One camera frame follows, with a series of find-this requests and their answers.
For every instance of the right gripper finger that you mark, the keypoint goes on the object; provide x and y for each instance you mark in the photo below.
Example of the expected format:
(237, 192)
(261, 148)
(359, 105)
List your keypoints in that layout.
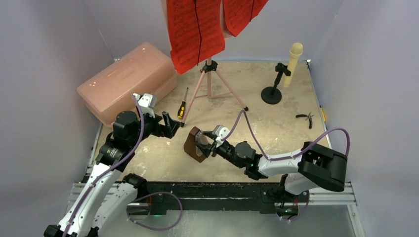
(207, 135)
(203, 151)

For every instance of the black microphone stand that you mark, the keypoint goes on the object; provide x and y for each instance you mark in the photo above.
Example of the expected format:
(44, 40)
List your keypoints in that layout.
(271, 94)

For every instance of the clear metronome cover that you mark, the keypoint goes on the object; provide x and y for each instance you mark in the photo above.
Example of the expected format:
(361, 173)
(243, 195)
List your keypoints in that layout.
(201, 141)

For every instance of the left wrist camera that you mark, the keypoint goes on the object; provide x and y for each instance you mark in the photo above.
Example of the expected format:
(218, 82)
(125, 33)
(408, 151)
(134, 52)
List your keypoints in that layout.
(145, 104)

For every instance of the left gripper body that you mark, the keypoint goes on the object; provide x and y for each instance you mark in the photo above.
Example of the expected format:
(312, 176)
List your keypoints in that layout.
(150, 126)

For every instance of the red sheet music right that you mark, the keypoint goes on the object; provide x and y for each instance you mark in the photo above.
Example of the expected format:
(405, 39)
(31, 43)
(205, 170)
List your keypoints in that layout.
(239, 13)

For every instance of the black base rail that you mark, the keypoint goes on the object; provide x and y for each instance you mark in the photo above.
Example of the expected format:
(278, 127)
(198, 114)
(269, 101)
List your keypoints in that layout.
(266, 198)

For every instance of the pink plastic storage box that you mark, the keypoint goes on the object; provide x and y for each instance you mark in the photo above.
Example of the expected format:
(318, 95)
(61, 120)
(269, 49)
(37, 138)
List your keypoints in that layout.
(144, 70)

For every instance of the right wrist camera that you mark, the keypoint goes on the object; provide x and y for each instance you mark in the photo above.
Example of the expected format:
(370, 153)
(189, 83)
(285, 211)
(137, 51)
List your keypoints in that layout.
(220, 134)

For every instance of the black pliers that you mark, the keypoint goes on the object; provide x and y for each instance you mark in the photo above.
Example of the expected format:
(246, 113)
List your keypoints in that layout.
(307, 117)

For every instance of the cream microphone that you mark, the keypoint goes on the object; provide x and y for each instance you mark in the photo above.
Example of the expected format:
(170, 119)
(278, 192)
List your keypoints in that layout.
(296, 51)

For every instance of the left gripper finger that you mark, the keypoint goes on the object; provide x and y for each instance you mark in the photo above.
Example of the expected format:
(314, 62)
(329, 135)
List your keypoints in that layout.
(166, 132)
(170, 123)

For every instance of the brown metronome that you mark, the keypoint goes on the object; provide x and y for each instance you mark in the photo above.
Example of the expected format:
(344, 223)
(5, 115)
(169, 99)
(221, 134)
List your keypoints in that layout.
(190, 145)

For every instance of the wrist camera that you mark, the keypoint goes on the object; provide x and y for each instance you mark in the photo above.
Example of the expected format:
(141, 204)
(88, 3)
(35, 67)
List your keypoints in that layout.
(145, 104)
(220, 134)

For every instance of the yellow black screwdriver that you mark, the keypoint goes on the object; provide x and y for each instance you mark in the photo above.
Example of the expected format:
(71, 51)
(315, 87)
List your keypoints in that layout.
(181, 110)

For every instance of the red sheet music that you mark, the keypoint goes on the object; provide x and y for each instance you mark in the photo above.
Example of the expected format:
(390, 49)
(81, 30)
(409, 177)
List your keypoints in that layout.
(239, 13)
(195, 32)

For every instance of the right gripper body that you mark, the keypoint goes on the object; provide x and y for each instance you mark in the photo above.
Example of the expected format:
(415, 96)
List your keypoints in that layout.
(211, 146)

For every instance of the aluminium frame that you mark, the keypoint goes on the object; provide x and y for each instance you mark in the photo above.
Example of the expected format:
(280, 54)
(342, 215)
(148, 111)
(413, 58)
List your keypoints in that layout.
(289, 212)

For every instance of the pink tripod music stand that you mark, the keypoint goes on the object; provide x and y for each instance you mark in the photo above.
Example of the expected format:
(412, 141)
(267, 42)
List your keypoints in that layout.
(209, 68)

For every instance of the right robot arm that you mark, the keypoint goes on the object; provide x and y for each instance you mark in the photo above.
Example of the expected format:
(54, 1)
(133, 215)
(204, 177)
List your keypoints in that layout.
(311, 166)

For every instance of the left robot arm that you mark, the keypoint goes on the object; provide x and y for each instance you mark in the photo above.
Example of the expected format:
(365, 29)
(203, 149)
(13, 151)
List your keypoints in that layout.
(93, 211)

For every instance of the red sheet music left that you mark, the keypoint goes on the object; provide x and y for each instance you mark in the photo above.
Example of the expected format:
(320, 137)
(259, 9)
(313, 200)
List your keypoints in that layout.
(195, 32)

